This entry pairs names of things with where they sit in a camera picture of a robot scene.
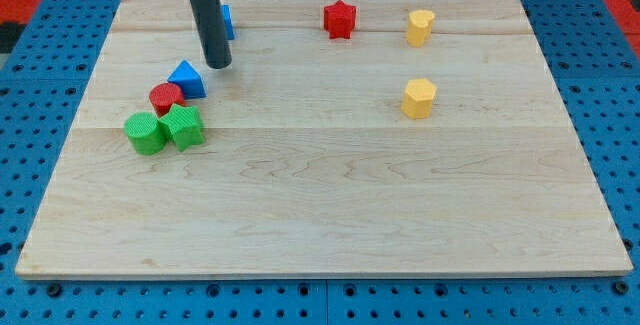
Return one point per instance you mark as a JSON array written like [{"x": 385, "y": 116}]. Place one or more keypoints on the grey cylindrical robot arm rod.
[{"x": 211, "y": 29}]

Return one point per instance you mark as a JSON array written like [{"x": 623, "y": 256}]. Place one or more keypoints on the blue cube block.
[{"x": 227, "y": 18}]

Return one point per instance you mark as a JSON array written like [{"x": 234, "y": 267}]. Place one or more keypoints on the light wooden board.
[{"x": 309, "y": 167}]

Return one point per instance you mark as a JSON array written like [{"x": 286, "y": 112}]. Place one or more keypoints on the yellow hexagon block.
[{"x": 418, "y": 98}]

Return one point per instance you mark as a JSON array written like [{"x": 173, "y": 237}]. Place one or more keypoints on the red star block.
[{"x": 339, "y": 19}]

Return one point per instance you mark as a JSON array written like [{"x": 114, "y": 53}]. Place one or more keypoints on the green star block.
[{"x": 183, "y": 125}]

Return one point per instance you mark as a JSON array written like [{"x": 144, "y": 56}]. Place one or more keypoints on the blue triangle block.
[{"x": 189, "y": 81}]

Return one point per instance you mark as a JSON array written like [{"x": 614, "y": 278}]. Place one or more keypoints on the yellow heart block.
[{"x": 419, "y": 27}]

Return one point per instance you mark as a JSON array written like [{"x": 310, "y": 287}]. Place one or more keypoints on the red cylinder block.
[{"x": 163, "y": 96}]

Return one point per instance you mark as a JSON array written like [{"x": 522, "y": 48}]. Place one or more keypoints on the green cylinder block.
[{"x": 144, "y": 133}]

